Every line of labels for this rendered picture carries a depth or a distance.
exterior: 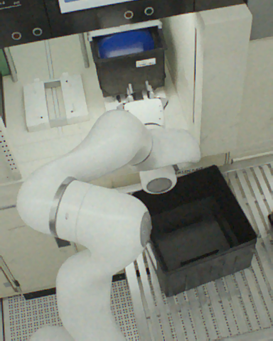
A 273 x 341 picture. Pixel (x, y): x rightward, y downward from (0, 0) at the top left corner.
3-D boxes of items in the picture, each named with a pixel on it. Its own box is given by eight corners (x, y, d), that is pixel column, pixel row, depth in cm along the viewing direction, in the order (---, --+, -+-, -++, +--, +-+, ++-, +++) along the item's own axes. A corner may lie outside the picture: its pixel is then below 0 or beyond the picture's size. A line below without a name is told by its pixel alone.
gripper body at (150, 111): (130, 148, 138) (124, 116, 145) (169, 142, 139) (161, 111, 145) (128, 130, 132) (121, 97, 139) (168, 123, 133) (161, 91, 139)
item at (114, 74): (99, 106, 182) (87, 38, 156) (91, 64, 193) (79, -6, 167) (169, 94, 184) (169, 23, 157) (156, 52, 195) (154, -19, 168)
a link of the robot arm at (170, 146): (178, 102, 104) (195, 132, 133) (102, 128, 107) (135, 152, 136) (193, 145, 102) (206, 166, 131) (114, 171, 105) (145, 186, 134)
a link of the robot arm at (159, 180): (165, 126, 130) (129, 138, 132) (175, 170, 122) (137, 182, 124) (174, 145, 137) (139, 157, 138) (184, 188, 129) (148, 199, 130)
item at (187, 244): (134, 222, 170) (129, 192, 156) (213, 194, 174) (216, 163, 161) (166, 298, 154) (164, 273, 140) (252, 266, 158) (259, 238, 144)
